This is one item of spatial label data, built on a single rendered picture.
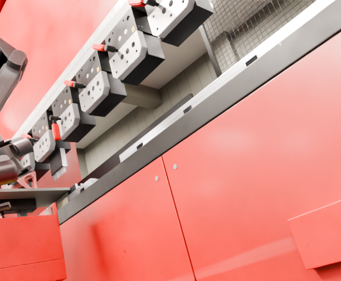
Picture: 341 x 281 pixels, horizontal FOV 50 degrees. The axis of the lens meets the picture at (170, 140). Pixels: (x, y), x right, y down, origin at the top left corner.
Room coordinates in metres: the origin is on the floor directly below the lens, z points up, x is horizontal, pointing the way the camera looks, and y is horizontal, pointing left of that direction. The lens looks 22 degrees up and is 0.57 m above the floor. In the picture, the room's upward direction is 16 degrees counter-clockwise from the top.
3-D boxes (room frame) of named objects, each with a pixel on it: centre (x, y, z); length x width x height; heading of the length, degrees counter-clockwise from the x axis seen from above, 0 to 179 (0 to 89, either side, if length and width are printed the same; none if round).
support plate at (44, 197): (1.21, 0.55, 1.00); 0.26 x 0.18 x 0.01; 136
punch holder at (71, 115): (1.20, 0.32, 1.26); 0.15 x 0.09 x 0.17; 46
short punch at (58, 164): (1.32, 0.44, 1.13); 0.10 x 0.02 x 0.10; 46
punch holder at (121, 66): (0.92, 0.03, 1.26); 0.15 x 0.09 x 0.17; 46
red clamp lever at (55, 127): (1.17, 0.38, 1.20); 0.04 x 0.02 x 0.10; 136
